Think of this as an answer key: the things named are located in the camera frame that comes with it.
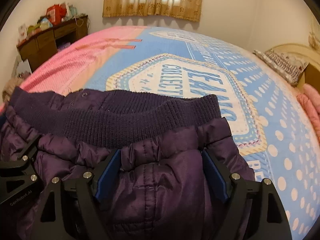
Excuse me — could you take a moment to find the brown wooden desk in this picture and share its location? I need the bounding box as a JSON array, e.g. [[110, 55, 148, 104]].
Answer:
[[17, 15, 88, 72]]

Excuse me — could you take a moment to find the beige wooden headboard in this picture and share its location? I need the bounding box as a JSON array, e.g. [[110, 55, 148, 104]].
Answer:
[[272, 43, 319, 92]]

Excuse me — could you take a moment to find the pile of clothes on floor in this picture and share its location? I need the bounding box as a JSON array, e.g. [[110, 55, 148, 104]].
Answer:
[[2, 77, 24, 103]]

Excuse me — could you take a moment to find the folded pink blanket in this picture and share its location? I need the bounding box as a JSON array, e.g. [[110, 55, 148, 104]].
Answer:
[[297, 83, 320, 140]]

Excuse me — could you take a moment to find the pink and blue bedspread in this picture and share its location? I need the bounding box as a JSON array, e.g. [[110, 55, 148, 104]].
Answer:
[[1, 27, 319, 239]]

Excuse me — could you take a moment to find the purple quilted jacket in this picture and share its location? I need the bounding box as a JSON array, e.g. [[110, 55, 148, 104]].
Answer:
[[1, 88, 254, 239]]

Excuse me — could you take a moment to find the grey patterned pillow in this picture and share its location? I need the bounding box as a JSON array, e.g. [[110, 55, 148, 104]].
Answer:
[[253, 49, 309, 87]]

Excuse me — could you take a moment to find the red gift box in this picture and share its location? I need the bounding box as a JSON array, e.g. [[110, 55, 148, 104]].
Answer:
[[46, 3, 67, 25]]

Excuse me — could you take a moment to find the white greeting card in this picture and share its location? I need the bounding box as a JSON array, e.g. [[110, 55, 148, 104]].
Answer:
[[18, 24, 28, 43]]

